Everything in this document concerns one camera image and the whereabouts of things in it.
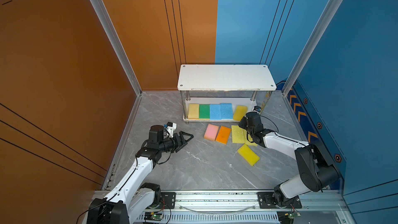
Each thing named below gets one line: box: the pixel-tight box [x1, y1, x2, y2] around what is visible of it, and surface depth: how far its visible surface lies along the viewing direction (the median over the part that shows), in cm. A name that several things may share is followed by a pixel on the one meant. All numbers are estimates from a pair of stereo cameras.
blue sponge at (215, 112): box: [209, 103, 222, 121], surface depth 101 cm
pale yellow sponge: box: [188, 103, 200, 120], surface depth 99 cm
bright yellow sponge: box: [237, 143, 261, 167], surface depth 89 cm
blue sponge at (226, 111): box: [220, 102, 234, 120], surface depth 101 cm
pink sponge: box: [203, 123, 220, 142], surface depth 97 cm
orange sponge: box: [215, 126, 232, 145], surface depth 97 cm
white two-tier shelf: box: [177, 64, 277, 124], surface depth 88 cm
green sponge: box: [199, 103, 210, 120], surface depth 101 cm
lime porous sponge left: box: [231, 124, 248, 144], surface depth 96 cm
